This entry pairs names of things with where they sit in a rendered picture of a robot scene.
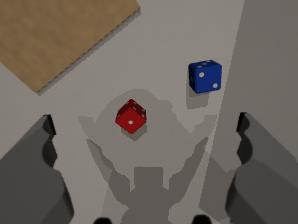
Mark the blue die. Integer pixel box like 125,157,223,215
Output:
188,60,222,94

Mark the red die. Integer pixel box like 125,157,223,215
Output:
115,99,146,134

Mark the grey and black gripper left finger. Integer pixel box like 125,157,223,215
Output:
0,114,74,224

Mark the tan flat mat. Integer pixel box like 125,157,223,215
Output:
0,0,140,93

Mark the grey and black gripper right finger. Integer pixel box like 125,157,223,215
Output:
225,112,298,224

